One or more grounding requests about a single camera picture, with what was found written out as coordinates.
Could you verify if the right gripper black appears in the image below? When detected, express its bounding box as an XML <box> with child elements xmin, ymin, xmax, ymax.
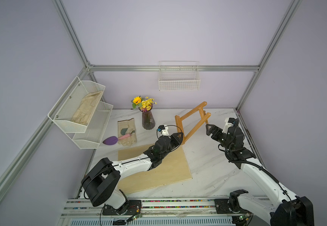
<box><xmin>207</xmin><ymin>124</ymin><xmax>232</xmax><ymax>152</ymax></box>

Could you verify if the wooden easel frame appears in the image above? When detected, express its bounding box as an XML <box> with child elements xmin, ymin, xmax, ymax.
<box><xmin>174</xmin><ymin>101</ymin><xmax>211</xmax><ymax>145</ymax></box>

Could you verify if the light plywood board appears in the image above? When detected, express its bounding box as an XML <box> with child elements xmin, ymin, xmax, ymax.
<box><xmin>117</xmin><ymin>147</ymin><xmax>192</xmax><ymax>194</ymax></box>

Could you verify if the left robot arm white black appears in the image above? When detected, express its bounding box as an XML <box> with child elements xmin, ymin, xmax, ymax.
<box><xmin>81</xmin><ymin>132</ymin><xmax>183</xmax><ymax>215</ymax></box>

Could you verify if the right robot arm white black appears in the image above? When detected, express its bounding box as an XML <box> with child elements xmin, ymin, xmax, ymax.
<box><xmin>206</xmin><ymin>118</ymin><xmax>314</xmax><ymax>226</ymax></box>

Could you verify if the dark glass vase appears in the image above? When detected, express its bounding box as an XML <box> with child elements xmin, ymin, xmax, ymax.
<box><xmin>142</xmin><ymin>110</ymin><xmax>156</xmax><ymax>130</ymax></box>

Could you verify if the yellow flower bouquet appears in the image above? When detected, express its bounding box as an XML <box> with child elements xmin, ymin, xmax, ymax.
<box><xmin>131</xmin><ymin>96</ymin><xmax>157</xmax><ymax>112</ymax></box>

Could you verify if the purple pink garden trowel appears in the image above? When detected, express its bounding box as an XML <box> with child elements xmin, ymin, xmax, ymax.
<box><xmin>103</xmin><ymin>134</ymin><xmax>131</xmax><ymax>146</ymax></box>

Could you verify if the beige glove in shelf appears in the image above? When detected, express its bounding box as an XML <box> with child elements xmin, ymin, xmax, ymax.
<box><xmin>71</xmin><ymin>91</ymin><xmax>103</xmax><ymax>126</ymax></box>

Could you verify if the white two-tier mesh shelf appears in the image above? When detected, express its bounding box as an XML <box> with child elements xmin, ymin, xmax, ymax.
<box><xmin>48</xmin><ymin>77</ymin><xmax>113</xmax><ymax>149</ymax></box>

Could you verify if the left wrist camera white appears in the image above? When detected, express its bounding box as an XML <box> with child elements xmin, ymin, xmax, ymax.
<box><xmin>157</xmin><ymin>125</ymin><xmax>170</xmax><ymax>136</ymax></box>

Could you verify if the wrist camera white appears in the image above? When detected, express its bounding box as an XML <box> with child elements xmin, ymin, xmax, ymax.
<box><xmin>223</xmin><ymin>118</ymin><xmax>236</xmax><ymax>134</ymax></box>
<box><xmin>157</xmin><ymin>125</ymin><xmax>170</xmax><ymax>136</ymax></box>

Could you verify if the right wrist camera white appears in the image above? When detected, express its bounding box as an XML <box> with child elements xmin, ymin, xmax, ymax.
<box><xmin>223</xmin><ymin>118</ymin><xmax>236</xmax><ymax>134</ymax></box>

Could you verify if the white wire wall basket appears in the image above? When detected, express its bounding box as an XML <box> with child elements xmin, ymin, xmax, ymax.
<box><xmin>158</xmin><ymin>61</ymin><xmax>201</xmax><ymax>91</ymax></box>

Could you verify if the grey slotted cable duct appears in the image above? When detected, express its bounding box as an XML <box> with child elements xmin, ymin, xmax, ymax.
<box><xmin>68</xmin><ymin>216</ymin><xmax>235</xmax><ymax>226</ymax></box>

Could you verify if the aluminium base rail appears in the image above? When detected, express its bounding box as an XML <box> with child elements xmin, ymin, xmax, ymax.
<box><xmin>60</xmin><ymin>195</ymin><xmax>248</xmax><ymax>218</ymax></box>

